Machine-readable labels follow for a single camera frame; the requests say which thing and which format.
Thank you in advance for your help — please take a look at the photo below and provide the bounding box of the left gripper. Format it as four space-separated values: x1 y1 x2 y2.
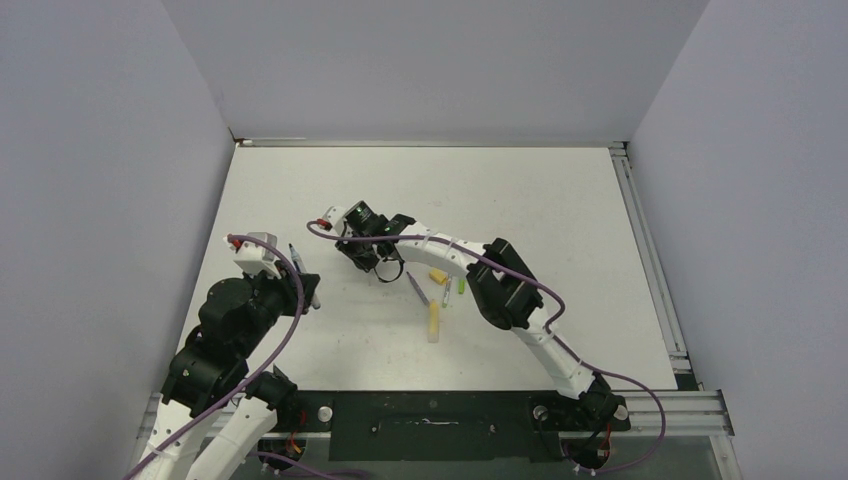
237 258 319 354

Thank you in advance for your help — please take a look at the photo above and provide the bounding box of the blue marker pen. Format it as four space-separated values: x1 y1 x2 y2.
289 244 321 310

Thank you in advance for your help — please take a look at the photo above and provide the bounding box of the purple pen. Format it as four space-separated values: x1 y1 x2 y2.
406 272 431 307

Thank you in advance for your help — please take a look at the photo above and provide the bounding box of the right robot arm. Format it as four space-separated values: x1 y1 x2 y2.
318 201 629 428

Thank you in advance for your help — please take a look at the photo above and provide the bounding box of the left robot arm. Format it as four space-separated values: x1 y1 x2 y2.
127 272 320 479

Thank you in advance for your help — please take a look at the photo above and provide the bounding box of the yellow highlighter pen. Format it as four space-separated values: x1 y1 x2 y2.
427 300 441 343

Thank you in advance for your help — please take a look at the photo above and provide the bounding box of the yellow highlighter cap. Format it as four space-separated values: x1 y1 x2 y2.
428 268 450 285

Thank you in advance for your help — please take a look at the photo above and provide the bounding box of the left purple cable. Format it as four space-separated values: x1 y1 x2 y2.
122 233 306 480

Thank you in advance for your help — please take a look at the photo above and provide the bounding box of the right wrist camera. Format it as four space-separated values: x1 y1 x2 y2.
318 206 347 237

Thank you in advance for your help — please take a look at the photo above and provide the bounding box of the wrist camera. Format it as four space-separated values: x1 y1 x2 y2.
225 235 282 279
318 206 347 237

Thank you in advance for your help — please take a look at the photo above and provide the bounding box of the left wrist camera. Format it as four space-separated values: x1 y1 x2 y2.
225 235 282 279

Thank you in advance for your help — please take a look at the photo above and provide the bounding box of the aluminium frame rail back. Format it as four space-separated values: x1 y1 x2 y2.
236 138 627 149

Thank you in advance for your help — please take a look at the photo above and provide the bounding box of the aluminium frame rail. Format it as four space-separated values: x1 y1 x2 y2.
236 138 627 149
609 142 733 436

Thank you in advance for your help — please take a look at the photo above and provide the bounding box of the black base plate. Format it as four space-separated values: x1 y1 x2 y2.
257 390 631 462

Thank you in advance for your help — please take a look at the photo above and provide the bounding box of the aluminium frame rail right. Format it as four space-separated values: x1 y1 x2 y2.
609 142 733 436

